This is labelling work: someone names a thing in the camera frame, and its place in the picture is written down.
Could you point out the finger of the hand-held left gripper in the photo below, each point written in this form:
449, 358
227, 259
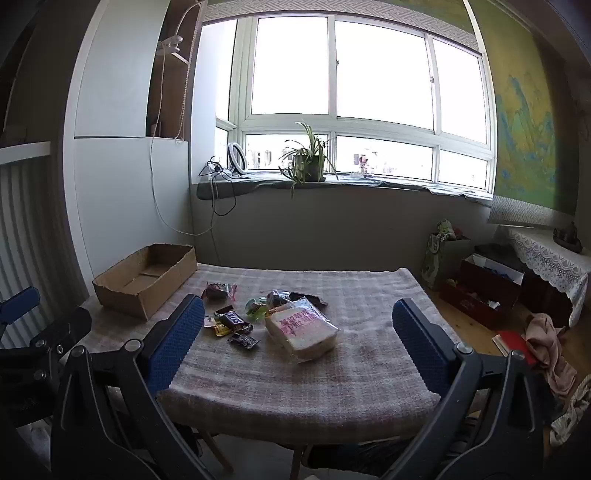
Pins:
18, 304
46, 334

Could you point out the small dark brown snack packet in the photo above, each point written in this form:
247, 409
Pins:
244, 341

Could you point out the dark clear snack packet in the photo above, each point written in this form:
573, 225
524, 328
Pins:
277, 297

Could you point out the brown chocolate bar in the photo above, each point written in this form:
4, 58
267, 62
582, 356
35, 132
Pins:
233, 318

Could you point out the white clip lamp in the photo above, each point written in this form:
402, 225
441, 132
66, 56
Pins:
168, 44

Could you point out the landscape wall poster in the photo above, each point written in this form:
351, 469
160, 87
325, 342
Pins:
521, 115

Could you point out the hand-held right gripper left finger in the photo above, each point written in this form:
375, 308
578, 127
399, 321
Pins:
180, 341

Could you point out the bagged sliced bread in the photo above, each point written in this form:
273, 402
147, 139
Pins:
300, 330

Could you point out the pink cloth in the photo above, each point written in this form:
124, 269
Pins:
549, 350

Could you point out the white power strip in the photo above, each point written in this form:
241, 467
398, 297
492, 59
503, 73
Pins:
214, 171

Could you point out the grey sill cloth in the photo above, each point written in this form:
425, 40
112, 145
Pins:
323, 187

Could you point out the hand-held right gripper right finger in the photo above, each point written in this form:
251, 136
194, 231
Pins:
420, 341

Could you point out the pink figurine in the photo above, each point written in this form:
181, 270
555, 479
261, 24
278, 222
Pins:
364, 164

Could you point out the checked table cloth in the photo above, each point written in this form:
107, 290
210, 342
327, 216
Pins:
323, 369

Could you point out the green patterned bag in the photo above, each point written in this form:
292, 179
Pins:
438, 258

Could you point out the pink red snack packet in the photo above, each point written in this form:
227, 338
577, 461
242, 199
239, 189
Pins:
219, 290

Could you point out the yellow candy packet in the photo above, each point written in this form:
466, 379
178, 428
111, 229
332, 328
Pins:
218, 328

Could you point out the brown cardboard box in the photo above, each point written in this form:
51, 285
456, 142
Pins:
152, 300

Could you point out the white framed window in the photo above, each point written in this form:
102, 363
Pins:
369, 69

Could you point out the white cabinet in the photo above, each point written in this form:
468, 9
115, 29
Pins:
124, 138

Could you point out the white lace tablecloth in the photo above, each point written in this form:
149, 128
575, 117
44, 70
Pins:
545, 258

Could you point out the black snack packet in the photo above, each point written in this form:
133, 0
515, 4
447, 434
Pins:
310, 300

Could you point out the green snack packet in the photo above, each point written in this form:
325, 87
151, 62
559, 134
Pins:
256, 310

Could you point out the red box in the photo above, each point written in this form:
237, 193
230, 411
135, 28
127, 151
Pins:
480, 290

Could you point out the potted spider plant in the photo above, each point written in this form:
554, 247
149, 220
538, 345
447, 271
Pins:
309, 161

